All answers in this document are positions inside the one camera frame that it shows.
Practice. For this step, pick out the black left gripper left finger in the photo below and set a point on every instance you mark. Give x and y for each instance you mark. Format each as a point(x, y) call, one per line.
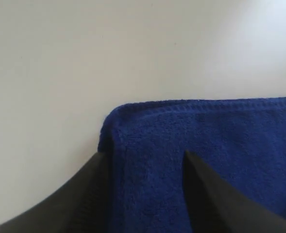
point(81, 205)

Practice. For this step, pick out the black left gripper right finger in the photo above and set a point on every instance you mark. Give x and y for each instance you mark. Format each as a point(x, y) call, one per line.
point(215, 206)

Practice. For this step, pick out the blue towel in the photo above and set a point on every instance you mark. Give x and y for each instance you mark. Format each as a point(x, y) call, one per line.
point(243, 140)

